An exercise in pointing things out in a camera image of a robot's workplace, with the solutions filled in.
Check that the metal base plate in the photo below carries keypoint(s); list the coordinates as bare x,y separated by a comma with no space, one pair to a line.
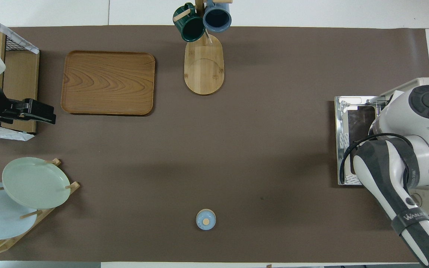
352,101

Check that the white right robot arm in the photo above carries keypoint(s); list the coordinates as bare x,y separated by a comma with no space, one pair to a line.
423,130

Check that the wooden step shelf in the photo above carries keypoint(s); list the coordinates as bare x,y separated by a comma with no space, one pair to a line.
21,74

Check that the pale green plate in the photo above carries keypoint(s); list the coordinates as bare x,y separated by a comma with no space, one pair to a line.
35,182

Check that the wooden serving tray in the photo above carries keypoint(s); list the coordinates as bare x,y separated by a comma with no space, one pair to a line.
106,83

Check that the wooden plate rack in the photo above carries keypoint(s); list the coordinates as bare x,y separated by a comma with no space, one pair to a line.
45,214

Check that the wooden mug tree stand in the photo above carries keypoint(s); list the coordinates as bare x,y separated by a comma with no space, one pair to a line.
204,70

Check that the dark green ceramic mug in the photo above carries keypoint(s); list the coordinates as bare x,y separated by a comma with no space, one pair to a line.
192,28

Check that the small blue call bell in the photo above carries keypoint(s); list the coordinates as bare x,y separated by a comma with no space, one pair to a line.
205,219

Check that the brown table mat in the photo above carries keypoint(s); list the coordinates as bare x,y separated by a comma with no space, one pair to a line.
237,149

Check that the blue ceramic mug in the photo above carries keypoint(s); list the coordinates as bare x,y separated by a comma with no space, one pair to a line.
217,18

